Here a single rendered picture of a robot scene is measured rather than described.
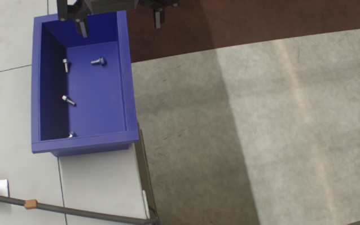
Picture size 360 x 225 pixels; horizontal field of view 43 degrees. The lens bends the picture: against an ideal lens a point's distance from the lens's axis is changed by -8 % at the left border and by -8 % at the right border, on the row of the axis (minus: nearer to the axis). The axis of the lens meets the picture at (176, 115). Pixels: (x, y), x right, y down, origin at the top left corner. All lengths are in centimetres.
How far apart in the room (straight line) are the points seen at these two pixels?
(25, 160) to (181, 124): 98
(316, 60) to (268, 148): 42
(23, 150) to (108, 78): 18
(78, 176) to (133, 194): 9
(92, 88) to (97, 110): 4
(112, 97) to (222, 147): 91
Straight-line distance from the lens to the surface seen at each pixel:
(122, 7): 46
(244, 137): 167
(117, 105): 77
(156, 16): 60
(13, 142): 78
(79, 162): 74
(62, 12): 58
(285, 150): 168
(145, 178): 116
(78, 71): 81
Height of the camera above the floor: 152
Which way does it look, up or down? 65 degrees down
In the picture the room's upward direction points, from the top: 1 degrees clockwise
